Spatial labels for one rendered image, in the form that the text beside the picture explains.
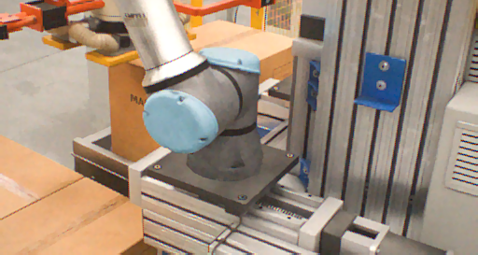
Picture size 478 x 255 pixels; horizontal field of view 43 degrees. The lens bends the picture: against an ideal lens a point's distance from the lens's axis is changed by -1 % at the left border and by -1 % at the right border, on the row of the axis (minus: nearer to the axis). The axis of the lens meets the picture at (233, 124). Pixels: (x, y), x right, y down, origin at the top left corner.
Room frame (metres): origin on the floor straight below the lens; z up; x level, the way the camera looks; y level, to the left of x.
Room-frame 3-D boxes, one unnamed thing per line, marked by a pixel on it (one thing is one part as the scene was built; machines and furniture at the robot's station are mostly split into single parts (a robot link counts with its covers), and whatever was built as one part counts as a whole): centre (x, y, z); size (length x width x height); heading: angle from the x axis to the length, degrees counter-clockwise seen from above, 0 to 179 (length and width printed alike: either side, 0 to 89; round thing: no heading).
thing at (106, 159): (1.74, 0.29, 0.58); 0.70 x 0.03 x 0.06; 54
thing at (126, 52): (1.62, 0.26, 1.10); 0.34 x 0.10 x 0.05; 143
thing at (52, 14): (1.48, 0.49, 1.20); 0.10 x 0.08 x 0.06; 53
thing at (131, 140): (2.02, 0.09, 0.75); 0.60 x 0.40 x 0.40; 143
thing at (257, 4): (1.76, -0.05, 1.20); 0.09 x 0.08 x 0.05; 53
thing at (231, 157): (1.05, 0.01, 1.09); 0.15 x 0.15 x 0.10
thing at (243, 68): (1.04, 0.02, 1.20); 0.13 x 0.12 x 0.14; 156
